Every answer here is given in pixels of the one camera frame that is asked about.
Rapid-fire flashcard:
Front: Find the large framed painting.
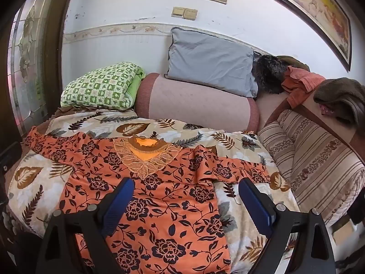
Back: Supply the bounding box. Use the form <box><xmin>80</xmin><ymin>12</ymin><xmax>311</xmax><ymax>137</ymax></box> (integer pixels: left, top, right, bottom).
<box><xmin>232</xmin><ymin>0</ymin><xmax>352</xmax><ymax>72</ymax></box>

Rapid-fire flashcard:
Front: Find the olive brown cloth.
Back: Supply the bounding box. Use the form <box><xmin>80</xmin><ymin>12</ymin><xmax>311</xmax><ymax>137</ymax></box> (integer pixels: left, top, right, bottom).
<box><xmin>276</xmin><ymin>55</ymin><xmax>311</xmax><ymax>72</ymax></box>

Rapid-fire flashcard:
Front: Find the stained glass door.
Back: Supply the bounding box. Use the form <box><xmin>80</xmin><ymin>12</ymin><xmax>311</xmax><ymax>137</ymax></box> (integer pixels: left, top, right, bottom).
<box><xmin>7</xmin><ymin>0</ymin><xmax>79</xmax><ymax>137</ymax></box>

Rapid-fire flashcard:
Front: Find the pink bolster cushion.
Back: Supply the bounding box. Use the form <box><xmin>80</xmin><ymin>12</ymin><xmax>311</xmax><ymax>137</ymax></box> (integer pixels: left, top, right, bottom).
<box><xmin>134</xmin><ymin>73</ymin><xmax>260</xmax><ymax>133</ymax></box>

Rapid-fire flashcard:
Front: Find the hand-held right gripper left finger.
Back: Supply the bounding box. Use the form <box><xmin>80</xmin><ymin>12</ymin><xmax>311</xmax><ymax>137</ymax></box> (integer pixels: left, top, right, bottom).
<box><xmin>36</xmin><ymin>177</ymin><xmax>135</xmax><ymax>274</ymax></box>

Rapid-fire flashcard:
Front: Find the striped beige cushion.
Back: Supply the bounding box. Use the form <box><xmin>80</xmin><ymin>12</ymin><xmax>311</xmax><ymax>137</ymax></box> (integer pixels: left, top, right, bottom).
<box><xmin>258</xmin><ymin>91</ymin><xmax>365</xmax><ymax>229</ymax></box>

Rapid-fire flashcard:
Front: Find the grey pillow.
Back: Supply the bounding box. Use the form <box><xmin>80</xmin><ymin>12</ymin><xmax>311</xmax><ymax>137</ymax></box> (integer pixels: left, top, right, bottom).
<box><xmin>165</xmin><ymin>27</ymin><xmax>258</xmax><ymax>98</ymax></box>

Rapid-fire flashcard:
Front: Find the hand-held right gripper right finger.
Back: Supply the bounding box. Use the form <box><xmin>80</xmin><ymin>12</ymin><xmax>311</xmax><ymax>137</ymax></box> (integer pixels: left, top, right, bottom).
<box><xmin>238</xmin><ymin>178</ymin><xmax>337</xmax><ymax>274</ymax></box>

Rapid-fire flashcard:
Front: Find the dark brown blanket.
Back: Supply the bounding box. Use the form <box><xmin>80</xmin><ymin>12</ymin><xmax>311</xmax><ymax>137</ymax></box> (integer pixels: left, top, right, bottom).
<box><xmin>313</xmin><ymin>77</ymin><xmax>365</xmax><ymax>133</ymax></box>

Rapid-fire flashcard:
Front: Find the green checked folded quilt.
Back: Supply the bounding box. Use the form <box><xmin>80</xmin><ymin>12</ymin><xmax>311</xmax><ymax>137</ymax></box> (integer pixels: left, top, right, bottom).
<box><xmin>60</xmin><ymin>62</ymin><xmax>146</xmax><ymax>111</ymax></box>

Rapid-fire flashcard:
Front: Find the leaf print blanket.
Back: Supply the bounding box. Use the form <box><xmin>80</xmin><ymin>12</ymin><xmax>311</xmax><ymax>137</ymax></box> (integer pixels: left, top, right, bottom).
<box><xmin>6</xmin><ymin>110</ymin><xmax>303</xmax><ymax>274</ymax></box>

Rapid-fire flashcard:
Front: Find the orange towel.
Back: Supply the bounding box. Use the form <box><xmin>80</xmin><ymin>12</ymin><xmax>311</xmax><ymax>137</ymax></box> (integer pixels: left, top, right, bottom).
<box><xmin>281</xmin><ymin>66</ymin><xmax>326</xmax><ymax>109</ymax></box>

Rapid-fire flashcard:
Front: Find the dark furry cushion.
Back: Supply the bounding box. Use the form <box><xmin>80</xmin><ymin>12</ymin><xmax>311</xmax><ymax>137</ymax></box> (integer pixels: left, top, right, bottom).
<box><xmin>252</xmin><ymin>54</ymin><xmax>288</xmax><ymax>95</ymax></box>

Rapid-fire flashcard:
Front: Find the orange floral dress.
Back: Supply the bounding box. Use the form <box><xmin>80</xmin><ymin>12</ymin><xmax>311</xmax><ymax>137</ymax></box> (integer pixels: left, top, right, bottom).
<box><xmin>24</xmin><ymin>126</ymin><xmax>271</xmax><ymax>274</ymax></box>

